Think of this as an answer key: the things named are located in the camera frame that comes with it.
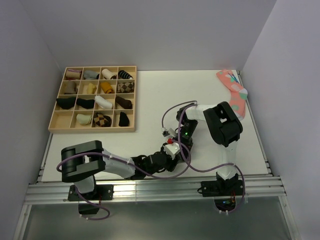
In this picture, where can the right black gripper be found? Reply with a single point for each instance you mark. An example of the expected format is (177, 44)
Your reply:
(185, 152)

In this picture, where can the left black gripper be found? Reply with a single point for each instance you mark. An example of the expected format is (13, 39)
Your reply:
(172, 163)

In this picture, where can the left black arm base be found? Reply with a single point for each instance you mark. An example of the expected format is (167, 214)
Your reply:
(101, 192)

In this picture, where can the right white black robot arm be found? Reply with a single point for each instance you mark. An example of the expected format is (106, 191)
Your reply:
(225, 129)

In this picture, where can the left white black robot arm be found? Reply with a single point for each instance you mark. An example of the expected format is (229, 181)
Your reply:
(80, 163)

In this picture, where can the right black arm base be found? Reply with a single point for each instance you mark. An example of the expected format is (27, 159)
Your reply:
(227, 195)

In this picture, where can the black rolled sock bottom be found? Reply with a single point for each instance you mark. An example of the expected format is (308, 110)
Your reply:
(124, 121)

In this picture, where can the black rolled sock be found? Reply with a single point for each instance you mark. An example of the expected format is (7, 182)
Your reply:
(124, 121)
(66, 103)
(85, 103)

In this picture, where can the pink patterned sock pair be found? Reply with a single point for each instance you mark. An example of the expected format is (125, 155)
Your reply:
(238, 94)

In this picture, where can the dark brown rolled sock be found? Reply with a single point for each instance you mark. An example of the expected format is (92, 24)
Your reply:
(124, 103)

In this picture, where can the brown argyle rolled sock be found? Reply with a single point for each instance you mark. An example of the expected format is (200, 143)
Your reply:
(101, 120)

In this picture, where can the brown checkered rolled sock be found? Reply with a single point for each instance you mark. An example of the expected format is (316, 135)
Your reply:
(125, 87)

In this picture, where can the black white striped sock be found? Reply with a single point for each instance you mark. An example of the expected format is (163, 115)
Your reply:
(124, 75)

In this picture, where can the pale green rolled sock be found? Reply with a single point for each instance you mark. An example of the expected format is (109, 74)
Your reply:
(84, 119)

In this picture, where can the mustard yellow rolled sock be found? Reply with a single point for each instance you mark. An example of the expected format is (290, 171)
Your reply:
(106, 88)

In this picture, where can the wooden compartment tray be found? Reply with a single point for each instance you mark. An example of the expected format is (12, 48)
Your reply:
(64, 121)

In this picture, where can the black rolled sock middle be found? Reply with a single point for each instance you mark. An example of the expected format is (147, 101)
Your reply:
(85, 103)

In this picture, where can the white brown rolled sock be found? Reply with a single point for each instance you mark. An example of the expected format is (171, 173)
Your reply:
(108, 75)

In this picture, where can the cream rolled sock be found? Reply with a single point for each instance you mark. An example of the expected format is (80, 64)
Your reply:
(89, 89)

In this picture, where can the black rolled sock left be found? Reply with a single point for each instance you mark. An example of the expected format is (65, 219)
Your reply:
(66, 103)

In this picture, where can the light blue rolled sock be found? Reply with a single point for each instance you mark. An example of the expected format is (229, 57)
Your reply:
(91, 75)

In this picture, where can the taupe rolled sock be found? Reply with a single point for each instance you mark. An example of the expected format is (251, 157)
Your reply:
(70, 88)

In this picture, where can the beige purple rolled sock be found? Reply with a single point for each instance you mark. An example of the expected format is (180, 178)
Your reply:
(73, 74)

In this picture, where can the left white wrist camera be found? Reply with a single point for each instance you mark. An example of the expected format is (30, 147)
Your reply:
(171, 148)

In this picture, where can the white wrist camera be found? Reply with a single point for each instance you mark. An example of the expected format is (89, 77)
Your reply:
(168, 132)
(171, 148)

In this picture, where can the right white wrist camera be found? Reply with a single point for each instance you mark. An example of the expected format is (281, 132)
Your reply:
(168, 132)

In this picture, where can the aluminium rail frame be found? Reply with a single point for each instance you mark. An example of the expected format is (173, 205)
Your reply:
(259, 178)

